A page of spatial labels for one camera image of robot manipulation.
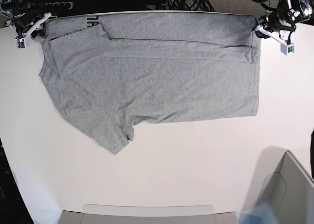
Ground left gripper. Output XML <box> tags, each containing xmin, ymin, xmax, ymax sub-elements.
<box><xmin>255</xmin><ymin>9</ymin><xmax>297</xmax><ymax>39</ymax></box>

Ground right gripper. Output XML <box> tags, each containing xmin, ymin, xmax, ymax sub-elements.
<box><xmin>12</xmin><ymin>9</ymin><xmax>46</xmax><ymax>38</ymax></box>

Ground grey T-shirt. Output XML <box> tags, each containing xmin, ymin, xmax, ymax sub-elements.
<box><xmin>35</xmin><ymin>12</ymin><xmax>261</xmax><ymax>154</ymax></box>

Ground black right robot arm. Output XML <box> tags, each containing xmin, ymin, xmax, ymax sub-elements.
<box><xmin>0</xmin><ymin>0</ymin><xmax>47</xmax><ymax>38</ymax></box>

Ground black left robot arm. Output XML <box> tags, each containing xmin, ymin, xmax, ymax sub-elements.
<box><xmin>254</xmin><ymin>0</ymin><xmax>313</xmax><ymax>41</ymax></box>

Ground black power strip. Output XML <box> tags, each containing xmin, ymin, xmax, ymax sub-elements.
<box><xmin>32</xmin><ymin>1</ymin><xmax>74</xmax><ymax>11</ymax></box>

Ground grey plastic bin right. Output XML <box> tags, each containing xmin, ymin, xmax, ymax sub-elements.
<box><xmin>256</xmin><ymin>150</ymin><xmax>314</xmax><ymax>224</ymax></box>

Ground grey plastic bin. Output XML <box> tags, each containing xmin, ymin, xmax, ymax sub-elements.
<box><xmin>58</xmin><ymin>204</ymin><xmax>238</xmax><ymax>224</ymax></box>
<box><xmin>256</xmin><ymin>150</ymin><xmax>314</xmax><ymax>224</ymax></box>

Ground blue translucent plastic sheet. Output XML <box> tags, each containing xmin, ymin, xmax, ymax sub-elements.
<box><xmin>237</xmin><ymin>202</ymin><xmax>274</xmax><ymax>224</ymax></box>

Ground grey plastic bin bottom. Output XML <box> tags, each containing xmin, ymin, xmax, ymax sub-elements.
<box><xmin>58</xmin><ymin>204</ymin><xmax>238</xmax><ymax>224</ymax></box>

